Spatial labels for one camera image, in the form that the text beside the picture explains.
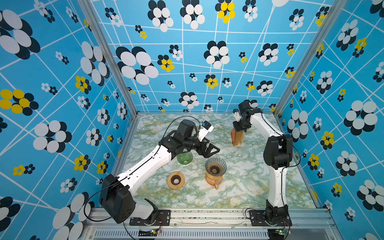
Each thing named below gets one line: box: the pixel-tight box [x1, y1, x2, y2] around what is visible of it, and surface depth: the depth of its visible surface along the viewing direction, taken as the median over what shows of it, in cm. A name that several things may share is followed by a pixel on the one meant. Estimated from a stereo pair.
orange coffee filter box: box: [231, 127, 245, 147], surface depth 101 cm
